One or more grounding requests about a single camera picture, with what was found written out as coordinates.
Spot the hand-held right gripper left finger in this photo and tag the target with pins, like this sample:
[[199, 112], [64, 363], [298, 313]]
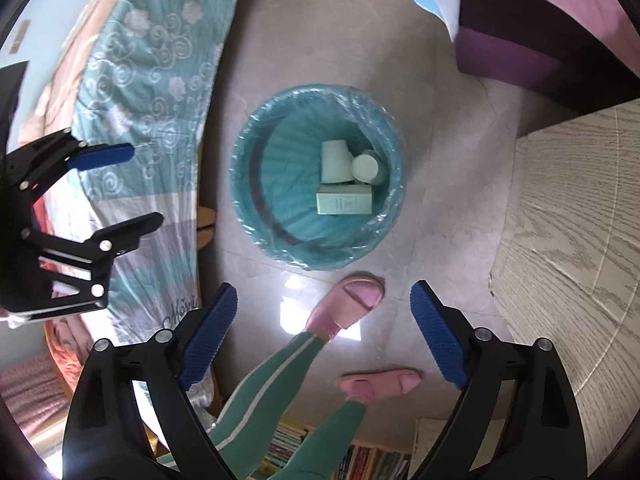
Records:
[[210, 340]]

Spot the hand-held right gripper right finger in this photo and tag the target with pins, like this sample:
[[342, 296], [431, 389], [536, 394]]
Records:
[[437, 340]]

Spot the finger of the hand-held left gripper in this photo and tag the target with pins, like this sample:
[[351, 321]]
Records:
[[107, 154], [130, 230]]

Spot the teal lined trash bin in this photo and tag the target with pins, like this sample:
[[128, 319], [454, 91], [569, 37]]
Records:
[[280, 175]]

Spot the white carton box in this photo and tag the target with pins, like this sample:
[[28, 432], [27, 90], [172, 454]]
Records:
[[345, 200]]

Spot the white paper cup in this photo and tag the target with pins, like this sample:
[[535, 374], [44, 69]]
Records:
[[335, 162], [365, 167]]

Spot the person's right pink slipper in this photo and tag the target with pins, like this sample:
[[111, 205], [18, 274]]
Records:
[[380, 385]]

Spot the person's pink slipper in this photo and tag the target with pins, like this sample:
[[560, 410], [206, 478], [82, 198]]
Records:
[[350, 305], [380, 385]]

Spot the person's left leg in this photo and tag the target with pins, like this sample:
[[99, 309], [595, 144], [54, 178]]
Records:
[[260, 400]]

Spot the person's leg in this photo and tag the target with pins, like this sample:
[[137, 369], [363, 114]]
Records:
[[325, 440], [260, 400]]

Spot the teal floral bed sheet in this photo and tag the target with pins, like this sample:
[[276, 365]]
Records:
[[165, 85]]

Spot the person's left pink slipper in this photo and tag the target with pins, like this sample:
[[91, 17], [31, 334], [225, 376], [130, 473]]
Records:
[[350, 305]]

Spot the orange quilt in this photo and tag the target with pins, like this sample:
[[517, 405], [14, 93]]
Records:
[[65, 340]]

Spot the row of colourful books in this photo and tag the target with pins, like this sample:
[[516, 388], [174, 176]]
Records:
[[370, 462]]

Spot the person's right leg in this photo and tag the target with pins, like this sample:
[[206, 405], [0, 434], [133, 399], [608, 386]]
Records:
[[325, 440]]

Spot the pink knit pillow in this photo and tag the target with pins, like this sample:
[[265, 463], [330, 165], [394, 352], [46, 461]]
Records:
[[30, 390]]

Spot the purple stool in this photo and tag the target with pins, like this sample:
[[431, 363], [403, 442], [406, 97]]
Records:
[[500, 55]]

